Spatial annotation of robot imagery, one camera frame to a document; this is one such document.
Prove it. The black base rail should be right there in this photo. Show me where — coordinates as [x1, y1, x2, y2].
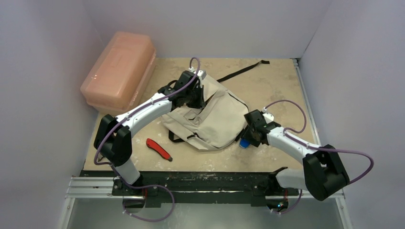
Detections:
[80, 170, 299, 210]

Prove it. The pink plastic storage box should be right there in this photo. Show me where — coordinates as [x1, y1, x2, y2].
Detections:
[80, 31, 156, 115]

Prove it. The red utility knife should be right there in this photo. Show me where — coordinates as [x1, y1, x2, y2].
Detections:
[146, 138, 173, 162]

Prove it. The blue pencil sharpener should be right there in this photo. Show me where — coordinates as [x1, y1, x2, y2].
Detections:
[239, 139, 250, 149]

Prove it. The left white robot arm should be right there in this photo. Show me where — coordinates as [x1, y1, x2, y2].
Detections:
[94, 70, 206, 195]

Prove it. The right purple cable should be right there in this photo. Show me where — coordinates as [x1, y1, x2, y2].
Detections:
[262, 100, 374, 216]

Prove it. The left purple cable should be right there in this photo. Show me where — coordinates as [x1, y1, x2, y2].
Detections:
[93, 57, 201, 223]

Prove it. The beige backpack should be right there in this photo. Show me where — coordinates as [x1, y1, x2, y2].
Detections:
[161, 63, 259, 152]

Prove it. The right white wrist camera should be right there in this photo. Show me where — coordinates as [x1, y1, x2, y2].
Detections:
[262, 108, 275, 124]

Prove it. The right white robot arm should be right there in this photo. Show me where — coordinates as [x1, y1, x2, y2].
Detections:
[242, 110, 350, 201]

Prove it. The purple cable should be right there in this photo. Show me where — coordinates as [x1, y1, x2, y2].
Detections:
[262, 100, 374, 216]
[93, 57, 201, 223]

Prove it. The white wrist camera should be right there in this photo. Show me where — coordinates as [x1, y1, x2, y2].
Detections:
[188, 67, 207, 81]
[262, 108, 275, 124]

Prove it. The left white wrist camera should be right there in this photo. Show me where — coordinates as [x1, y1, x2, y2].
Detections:
[188, 67, 207, 81]

